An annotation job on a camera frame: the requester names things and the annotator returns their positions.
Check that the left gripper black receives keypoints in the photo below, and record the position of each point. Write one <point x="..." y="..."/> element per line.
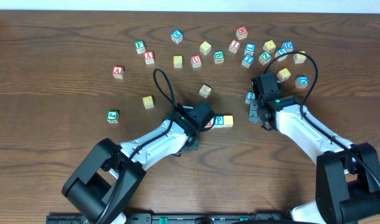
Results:
<point x="194" y="142"/>

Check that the green Z block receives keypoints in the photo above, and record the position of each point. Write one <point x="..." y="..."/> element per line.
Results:
<point x="264" y="58"/>

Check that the red U block upper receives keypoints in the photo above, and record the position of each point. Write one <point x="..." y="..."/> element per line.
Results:
<point x="196" y="61"/>

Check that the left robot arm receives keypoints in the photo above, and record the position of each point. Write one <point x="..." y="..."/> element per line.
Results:
<point x="105" y="181"/>

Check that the blue 2 block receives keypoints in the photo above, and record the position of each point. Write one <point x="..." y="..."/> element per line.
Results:
<point x="249" y="97"/>

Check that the green F block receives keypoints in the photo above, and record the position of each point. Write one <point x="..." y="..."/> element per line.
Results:
<point x="140" y="47"/>

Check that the blue X block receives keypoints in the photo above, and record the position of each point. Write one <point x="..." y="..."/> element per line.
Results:
<point x="177" y="36"/>

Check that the green J block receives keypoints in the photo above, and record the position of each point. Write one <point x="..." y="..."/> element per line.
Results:
<point x="113" y="116"/>

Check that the blue D block lower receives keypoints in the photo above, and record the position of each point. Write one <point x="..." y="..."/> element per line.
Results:
<point x="301" y="82"/>

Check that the yellow block mid right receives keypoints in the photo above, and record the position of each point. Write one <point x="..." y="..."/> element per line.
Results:
<point x="283" y="75"/>

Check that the blue D block upper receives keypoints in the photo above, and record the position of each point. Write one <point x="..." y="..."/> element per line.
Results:
<point x="288" y="46"/>

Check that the red H block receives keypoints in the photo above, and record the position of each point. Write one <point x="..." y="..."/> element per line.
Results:
<point x="241" y="32"/>

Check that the blue d block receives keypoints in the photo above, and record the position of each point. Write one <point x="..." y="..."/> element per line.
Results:
<point x="301" y="82"/>
<point x="288" y="46"/>

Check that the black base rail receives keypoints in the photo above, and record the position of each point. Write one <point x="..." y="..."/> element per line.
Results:
<point x="147" y="218"/>

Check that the blue S block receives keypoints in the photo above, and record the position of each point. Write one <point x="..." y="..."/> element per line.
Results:
<point x="281" y="54"/>

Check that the red i block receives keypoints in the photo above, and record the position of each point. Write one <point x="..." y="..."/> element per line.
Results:
<point x="234" y="46"/>
<point x="210" y="124"/>

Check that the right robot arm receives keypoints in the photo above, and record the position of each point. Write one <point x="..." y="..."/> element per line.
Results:
<point x="347" y="174"/>

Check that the white K block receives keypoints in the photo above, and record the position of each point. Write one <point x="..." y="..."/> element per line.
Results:
<point x="205" y="91"/>

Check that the yellow block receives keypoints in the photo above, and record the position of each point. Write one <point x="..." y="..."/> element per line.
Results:
<point x="148" y="102"/>
<point x="228" y="121"/>
<point x="178" y="61"/>
<point x="269" y="46"/>
<point x="300" y="57"/>
<point x="205" y="48"/>

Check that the blue P block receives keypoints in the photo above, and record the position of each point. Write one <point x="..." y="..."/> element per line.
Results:
<point x="219" y="122"/>

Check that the blue L block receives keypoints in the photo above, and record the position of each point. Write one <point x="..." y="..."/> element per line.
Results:
<point x="249" y="49"/>

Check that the green B block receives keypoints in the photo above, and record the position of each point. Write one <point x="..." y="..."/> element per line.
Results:
<point x="219" y="56"/>

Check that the red A block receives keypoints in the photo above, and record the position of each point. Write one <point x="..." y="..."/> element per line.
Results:
<point x="118" y="72"/>

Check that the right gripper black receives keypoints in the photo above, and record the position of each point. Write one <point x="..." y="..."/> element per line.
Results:
<point x="253" y="112"/>

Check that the blue T block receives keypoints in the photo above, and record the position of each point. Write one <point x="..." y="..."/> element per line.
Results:
<point x="247" y="60"/>

